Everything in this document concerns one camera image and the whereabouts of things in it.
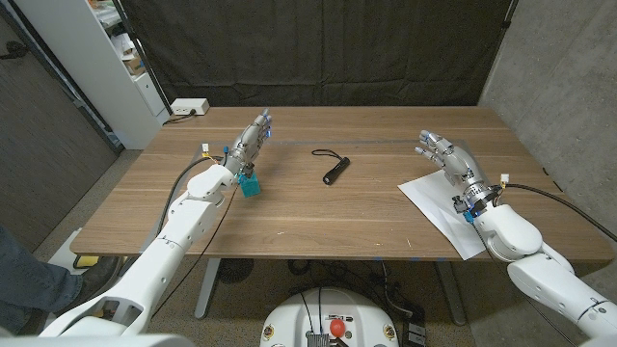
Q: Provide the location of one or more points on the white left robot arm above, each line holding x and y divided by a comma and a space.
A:
164, 250

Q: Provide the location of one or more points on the person's dark shoe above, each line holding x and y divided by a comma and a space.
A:
99, 274

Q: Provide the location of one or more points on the cardboard box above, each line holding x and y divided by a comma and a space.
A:
134, 63

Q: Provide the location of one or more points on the grey table leg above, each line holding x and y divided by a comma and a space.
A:
453, 299
207, 289

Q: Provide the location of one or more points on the black stand pole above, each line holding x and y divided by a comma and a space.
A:
507, 21
144, 58

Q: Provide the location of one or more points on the teal block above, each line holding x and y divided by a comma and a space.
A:
250, 187

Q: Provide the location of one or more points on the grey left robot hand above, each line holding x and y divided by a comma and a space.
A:
248, 144

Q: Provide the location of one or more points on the red emergency stop button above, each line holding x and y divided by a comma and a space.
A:
338, 328

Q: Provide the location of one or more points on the black floor power strip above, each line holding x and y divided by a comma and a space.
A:
415, 332

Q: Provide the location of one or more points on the person's leg in jeans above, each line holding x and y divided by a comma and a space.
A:
29, 289

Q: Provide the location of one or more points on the yellow floor object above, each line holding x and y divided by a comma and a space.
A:
87, 261

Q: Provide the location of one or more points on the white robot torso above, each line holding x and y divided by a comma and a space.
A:
289, 318

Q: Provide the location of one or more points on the white paper sheet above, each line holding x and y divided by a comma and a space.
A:
434, 202

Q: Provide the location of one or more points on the white power socket box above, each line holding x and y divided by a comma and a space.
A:
189, 106

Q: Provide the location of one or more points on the black curtain backdrop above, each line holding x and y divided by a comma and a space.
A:
313, 48

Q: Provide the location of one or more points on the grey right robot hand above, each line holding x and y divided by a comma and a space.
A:
460, 161

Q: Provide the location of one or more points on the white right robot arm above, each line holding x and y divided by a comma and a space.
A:
544, 279

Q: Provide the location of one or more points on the black round floor object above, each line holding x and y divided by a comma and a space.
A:
234, 271

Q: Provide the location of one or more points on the white shelf cabinet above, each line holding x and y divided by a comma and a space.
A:
87, 62

